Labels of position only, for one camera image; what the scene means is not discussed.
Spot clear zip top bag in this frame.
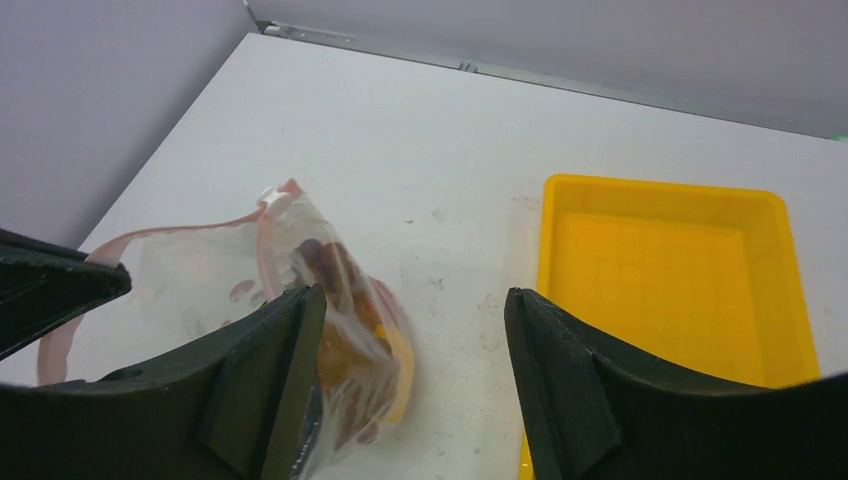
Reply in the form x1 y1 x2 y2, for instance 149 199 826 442
6 181 415 479

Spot aluminium frame rail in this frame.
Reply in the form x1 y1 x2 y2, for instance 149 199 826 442
249 1 847 138

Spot dark red toy grapes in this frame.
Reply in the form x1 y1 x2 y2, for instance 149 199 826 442
294 239 360 308

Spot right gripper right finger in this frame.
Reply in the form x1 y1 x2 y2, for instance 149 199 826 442
504 288 847 479

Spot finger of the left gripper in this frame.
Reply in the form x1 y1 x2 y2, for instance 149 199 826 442
1 230 131 359

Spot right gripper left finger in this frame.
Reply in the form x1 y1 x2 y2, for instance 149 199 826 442
1 286 326 479

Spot yellow plastic tray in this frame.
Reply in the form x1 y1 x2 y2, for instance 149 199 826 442
518 173 823 480

